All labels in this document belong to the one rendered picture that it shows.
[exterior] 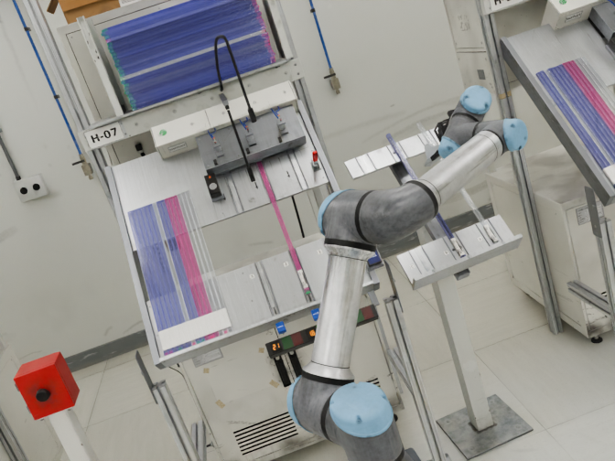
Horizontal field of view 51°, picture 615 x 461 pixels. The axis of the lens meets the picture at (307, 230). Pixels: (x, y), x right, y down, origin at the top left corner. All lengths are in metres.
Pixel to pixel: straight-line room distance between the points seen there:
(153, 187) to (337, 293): 0.98
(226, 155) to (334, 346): 0.92
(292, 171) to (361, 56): 1.80
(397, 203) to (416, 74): 2.64
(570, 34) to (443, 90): 1.53
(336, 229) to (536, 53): 1.30
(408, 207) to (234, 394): 1.25
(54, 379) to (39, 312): 1.97
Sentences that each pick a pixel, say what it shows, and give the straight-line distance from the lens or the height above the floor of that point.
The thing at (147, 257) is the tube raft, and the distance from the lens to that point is 2.08.
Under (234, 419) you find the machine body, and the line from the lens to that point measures 2.43.
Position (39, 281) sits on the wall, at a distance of 4.05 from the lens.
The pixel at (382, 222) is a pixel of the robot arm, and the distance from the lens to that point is 1.33.
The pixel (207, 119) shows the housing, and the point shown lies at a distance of 2.19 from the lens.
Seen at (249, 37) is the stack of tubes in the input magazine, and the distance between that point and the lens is 2.22.
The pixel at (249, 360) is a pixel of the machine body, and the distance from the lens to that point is 2.32.
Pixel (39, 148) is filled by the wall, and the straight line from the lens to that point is 3.86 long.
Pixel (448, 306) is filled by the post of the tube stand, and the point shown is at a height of 0.50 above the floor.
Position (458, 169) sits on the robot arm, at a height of 1.10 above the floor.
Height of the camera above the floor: 1.49
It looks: 17 degrees down
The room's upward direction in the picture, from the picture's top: 19 degrees counter-clockwise
